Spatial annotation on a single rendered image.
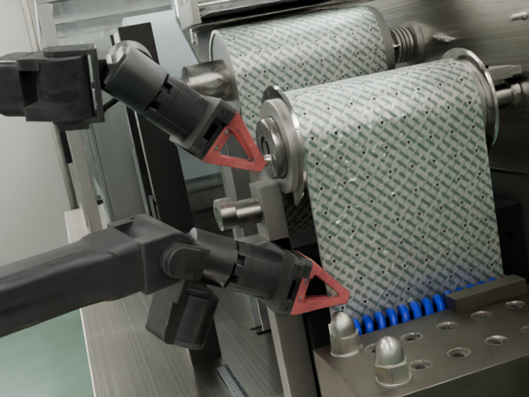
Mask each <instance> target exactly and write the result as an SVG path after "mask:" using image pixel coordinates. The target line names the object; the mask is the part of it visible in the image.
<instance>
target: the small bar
mask: <svg viewBox="0 0 529 397"><path fill-rule="evenodd" d="M524 293H527V285H526V280H525V279H524V278H523V277H520V276H517V275H514V274H512V275H510V276H505V277H502V278H499V279H496V280H492V281H489V282H486V283H483V284H479V285H476V286H473V287H469V288H465V289H462V290H459V291H455V292H452V293H449V294H446V306H447V309H449V310H452V311H453V312H454V313H456V314H460V313H463V312H465V311H469V310H473V309H475V308H479V307H481V306H485V305H489V304H491V303H494V302H499V301H501V300H504V299H509V298H512V297H514V296H518V295H522V294H524Z"/></svg>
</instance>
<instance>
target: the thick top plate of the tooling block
mask: <svg viewBox="0 0 529 397"><path fill-rule="evenodd" d="M384 336H393V337H394V338H396V339H397V340H398V341H399V342H400V344H401V345H402V348H403V351H404V355H405V356H407V360H408V366H409V372H410V373H412V381H411V382H410V383H409V384H407V385H405V386H403V387H399V388H382V387H380V386H378V385H377V384H376V383H375V378H376V376H377V375H376V370H375V361H376V353H375V349H376V345H377V343H378V342H379V340H380V339H381V338H383V337H384ZM359 337H360V341H361V344H362V345H363V347H364V350H363V351H362V352H361V353H360V354H358V355H355V356H353V357H349V358H336V357H334V356H332V355H331V345H327V346H324V347H320V348H317V349H314V350H313V354H314V359H315V363H316V371H317V376H318V380H319V385H320V392H321V397H529V380H528V374H527V365H529V284H527V293H524V294H522V295H518V296H514V297H512V298H509V299H504V300H501V301H499V302H494V303H491V304H489V305H485V306H481V307H479V308H475V309H473V310H469V311H465V312H463V313H460V314H456V313H454V312H453V311H452V310H449V309H446V310H442V311H439V312H436V313H433V314H428V315H426V316H423V317H418V318H416V319H412V320H410V321H406V322H402V323H400V324H397V325H392V326H390V327H386V328H382V329H380V330H376V331H374V332H369V333H366V334H364V335H360V336H359Z"/></svg>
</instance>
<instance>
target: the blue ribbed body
mask: <svg viewBox="0 0 529 397"><path fill-rule="evenodd" d="M483 283H486V281H484V280H480V281H479V282H478V283H477V285H479V284H483ZM473 286H475V285H474V284H468V285H467V286H466V288H469V287H473ZM449 293H452V291H449V290H448V291H445V292H444V293H443V298H442V296H441V295H439V294H434V295H433V296H432V302H431V300H430V299H429V298H427V297H424V298H422V299H421V300H420V305H419V303H418V302H417V301H414V300H413V301H411V302H410V303H409V310H408V308H407V307H406V305H404V304H401V305H399V306H398V315H397V314H396V312H395V310H394V309H393V308H387V309H386V318H385V317H384V316H383V314H382V312H380V311H376V312H375V313H374V322H372V319H371V318H370V316H369V315H367V314H365V315H364V316H363V317H362V318H361V320H362V326H361V325H360V323H359V321H358V320H357V319H356V318H353V321H354V324H355V328H356V329H357V330H358V332H359V336H360V335H364V334H366V333H369V332H374V331H376V330H380V329H382V328H386V327H390V326H392V325H397V324H400V323H402V322H406V321H410V320H412V319H416V318H418V317H423V316H426V315H428V314H433V313H436V312H439V311H442V310H446V309H447V306H446V294H449ZM420 306H421V308H420Z"/></svg>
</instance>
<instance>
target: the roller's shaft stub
mask: <svg viewBox="0 0 529 397"><path fill-rule="evenodd" d="M494 88H495V91H496V95H497V99H498V109H503V110H504V111H505V112H510V111H513V110H516V109H518V108H519V107H520V104H521V101H522V92H521V89H520V85H519V84H518V83H517V82H516V81H515V80H514V79H513V78H511V77H510V78H507V79H503V80H499V81H498V83H497V85H494Z"/></svg>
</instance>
